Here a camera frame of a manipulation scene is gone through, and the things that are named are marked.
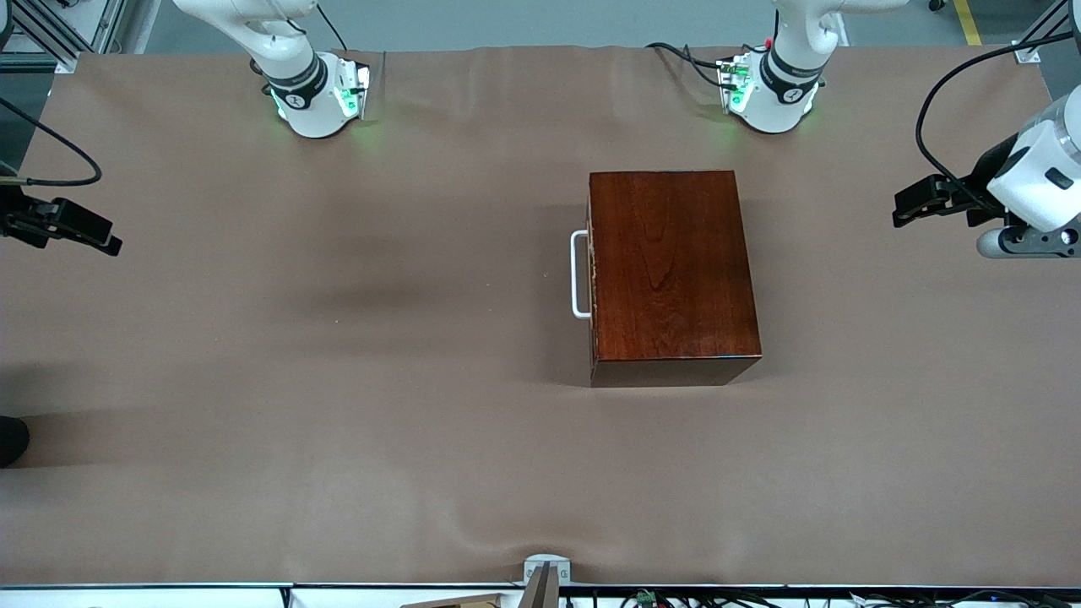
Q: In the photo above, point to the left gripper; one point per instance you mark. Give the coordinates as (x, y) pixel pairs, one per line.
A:
(978, 184)

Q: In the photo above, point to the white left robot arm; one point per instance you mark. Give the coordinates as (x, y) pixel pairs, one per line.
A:
(781, 101)

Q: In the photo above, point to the black rounded object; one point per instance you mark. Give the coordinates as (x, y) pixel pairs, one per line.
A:
(13, 441)

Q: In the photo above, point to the dark brown wooden cabinet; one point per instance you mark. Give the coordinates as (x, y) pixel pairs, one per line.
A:
(676, 270)

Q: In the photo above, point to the aluminium frame profile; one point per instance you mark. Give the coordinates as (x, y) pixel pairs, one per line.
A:
(59, 51)
(1030, 46)

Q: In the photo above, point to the grey metal camera bracket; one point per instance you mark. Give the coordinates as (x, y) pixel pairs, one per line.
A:
(545, 570)

